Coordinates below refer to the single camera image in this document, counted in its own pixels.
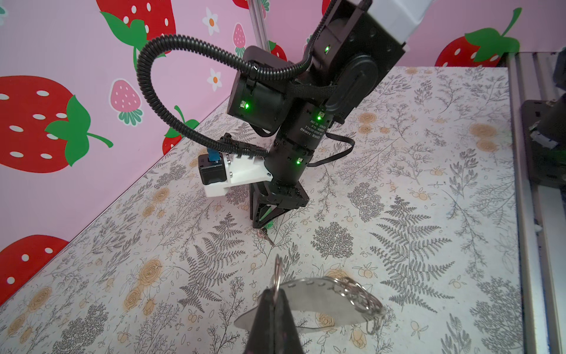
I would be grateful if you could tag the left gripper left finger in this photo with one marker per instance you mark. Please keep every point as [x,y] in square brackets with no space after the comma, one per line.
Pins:
[261,334]

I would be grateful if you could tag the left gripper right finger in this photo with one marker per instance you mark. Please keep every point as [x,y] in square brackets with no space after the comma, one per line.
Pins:
[286,337]

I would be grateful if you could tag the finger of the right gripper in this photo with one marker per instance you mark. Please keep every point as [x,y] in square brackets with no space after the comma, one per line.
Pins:
[264,214]

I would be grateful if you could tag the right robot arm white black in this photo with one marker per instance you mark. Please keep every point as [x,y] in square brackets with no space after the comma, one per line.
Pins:
[353,48]

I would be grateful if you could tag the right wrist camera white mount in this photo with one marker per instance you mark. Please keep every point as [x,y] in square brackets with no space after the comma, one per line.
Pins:
[219,172]

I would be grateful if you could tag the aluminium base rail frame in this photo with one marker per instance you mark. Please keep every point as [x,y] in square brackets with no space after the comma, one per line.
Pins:
[540,214]

